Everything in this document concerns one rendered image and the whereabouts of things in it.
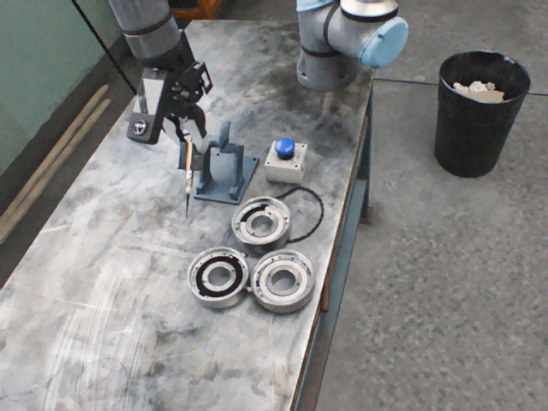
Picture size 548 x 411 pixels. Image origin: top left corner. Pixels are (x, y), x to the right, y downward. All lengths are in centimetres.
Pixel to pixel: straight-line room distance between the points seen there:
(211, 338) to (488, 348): 110
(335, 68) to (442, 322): 95
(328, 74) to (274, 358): 67
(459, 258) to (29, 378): 145
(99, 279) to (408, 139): 163
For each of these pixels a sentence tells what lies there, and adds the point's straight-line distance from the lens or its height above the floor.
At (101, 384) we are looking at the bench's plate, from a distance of 81.
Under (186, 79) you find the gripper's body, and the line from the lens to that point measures 75.
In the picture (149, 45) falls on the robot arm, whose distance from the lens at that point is 68.
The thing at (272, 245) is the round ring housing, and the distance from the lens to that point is 81.
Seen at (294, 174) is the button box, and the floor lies 83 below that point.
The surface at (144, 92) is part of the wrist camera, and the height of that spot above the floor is 110.
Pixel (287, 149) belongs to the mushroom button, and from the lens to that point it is 90.
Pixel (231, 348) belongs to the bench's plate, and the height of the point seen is 80.
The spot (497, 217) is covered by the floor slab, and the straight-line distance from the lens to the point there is 197.
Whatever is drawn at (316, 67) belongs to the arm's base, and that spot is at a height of 86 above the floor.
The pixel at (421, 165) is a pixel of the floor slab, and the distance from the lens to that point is 209.
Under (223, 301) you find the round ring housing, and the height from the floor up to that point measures 83.
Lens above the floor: 149
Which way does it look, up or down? 50 degrees down
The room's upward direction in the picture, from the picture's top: 11 degrees counter-clockwise
